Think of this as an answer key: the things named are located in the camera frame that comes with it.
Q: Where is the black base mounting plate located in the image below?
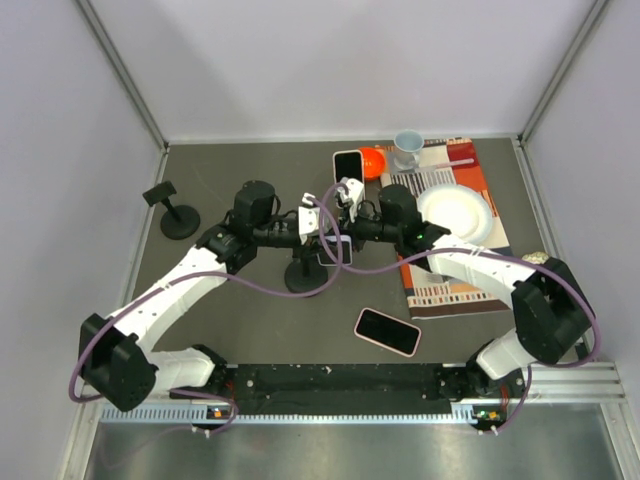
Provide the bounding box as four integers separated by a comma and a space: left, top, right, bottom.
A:
170, 363, 509, 415

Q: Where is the patchwork placemat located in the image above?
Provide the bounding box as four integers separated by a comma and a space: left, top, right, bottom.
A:
374, 138, 514, 321

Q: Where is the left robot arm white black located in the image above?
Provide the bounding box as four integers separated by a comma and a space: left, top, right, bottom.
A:
69, 181, 322, 412

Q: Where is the small patterned bowl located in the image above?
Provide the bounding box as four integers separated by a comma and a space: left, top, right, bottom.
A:
522, 251, 550, 265

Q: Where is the white plate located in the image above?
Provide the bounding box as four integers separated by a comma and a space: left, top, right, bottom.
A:
416, 184, 493, 245

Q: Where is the slotted cable duct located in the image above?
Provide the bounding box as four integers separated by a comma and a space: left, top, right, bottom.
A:
100, 403, 500, 426

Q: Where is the phone with lavender case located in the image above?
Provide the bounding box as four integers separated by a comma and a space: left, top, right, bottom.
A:
317, 235, 353, 267

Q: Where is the black clamp phone stand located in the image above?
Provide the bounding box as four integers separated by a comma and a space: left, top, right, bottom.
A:
284, 258, 329, 295

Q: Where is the phone with white case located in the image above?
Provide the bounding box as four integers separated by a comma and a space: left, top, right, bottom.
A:
332, 149, 364, 183

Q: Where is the phone with pink case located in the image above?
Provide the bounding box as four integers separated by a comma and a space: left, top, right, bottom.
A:
354, 308, 422, 358

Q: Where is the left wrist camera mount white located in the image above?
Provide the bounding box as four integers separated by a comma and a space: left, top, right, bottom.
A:
297, 192, 320, 245

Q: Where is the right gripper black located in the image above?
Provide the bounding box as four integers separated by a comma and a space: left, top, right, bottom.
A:
332, 200, 401, 255

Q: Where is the pink handled knife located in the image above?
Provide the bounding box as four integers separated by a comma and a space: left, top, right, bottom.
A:
420, 158, 475, 171

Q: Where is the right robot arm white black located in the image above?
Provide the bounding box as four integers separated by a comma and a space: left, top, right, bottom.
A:
336, 179, 598, 396

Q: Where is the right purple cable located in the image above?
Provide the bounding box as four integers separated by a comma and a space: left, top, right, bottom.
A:
319, 183, 599, 435

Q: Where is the orange bowl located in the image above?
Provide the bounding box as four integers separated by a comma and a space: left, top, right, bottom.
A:
359, 147, 386, 181

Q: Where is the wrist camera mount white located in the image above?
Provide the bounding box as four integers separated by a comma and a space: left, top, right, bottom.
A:
336, 177, 365, 216
297, 192, 320, 245

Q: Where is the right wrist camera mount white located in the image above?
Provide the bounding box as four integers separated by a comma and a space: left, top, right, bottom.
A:
336, 177, 365, 216

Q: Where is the light blue cup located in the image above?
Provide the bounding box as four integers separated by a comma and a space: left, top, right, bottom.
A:
393, 130, 424, 170

